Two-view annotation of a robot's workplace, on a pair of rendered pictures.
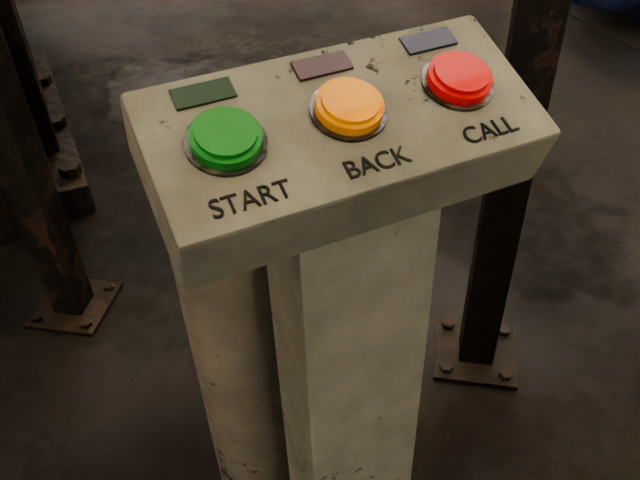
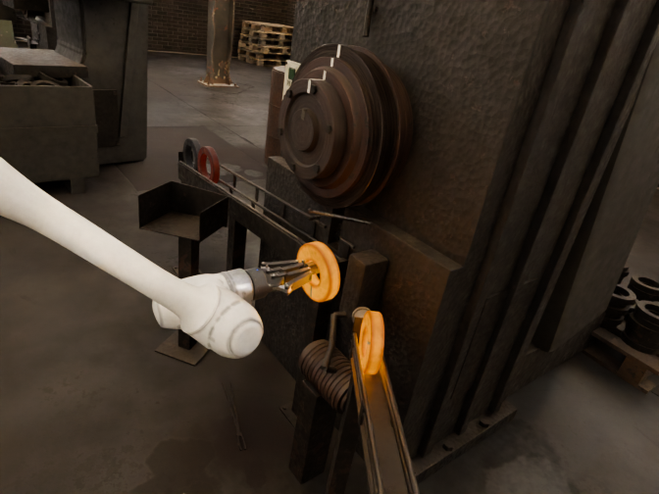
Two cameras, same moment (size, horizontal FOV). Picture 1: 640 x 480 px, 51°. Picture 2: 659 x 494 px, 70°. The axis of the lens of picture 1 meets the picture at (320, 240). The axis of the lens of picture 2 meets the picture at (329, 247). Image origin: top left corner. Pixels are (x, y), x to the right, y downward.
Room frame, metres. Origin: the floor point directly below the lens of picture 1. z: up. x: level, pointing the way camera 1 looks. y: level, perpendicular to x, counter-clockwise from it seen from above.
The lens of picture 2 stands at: (0.36, -0.46, 1.44)
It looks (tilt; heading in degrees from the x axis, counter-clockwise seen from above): 27 degrees down; 72
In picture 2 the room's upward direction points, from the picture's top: 9 degrees clockwise
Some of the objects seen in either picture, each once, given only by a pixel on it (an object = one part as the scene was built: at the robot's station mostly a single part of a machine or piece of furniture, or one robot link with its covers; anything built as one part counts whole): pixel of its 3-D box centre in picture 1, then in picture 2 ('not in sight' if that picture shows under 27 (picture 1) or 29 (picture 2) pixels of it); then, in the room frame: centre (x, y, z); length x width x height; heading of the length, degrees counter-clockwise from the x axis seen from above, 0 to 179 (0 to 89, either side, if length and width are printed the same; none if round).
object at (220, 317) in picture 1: (248, 336); not in sight; (0.47, 0.08, 0.26); 0.12 x 0.12 x 0.52
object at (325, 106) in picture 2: not in sight; (309, 129); (0.66, 0.86, 1.11); 0.28 x 0.06 x 0.28; 113
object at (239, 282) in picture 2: not in sight; (235, 288); (0.44, 0.46, 0.83); 0.09 x 0.06 x 0.09; 113
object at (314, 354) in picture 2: not in sight; (324, 423); (0.76, 0.54, 0.27); 0.22 x 0.13 x 0.53; 113
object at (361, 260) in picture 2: not in sight; (363, 289); (0.85, 0.69, 0.68); 0.11 x 0.08 x 0.24; 23
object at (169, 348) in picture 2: not in sight; (183, 275); (0.31, 1.28, 0.36); 0.26 x 0.20 x 0.72; 148
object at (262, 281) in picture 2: not in sight; (264, 280); (0.51, 0.49, 0.84); 0.09 x 0.08 x 0.07; 23
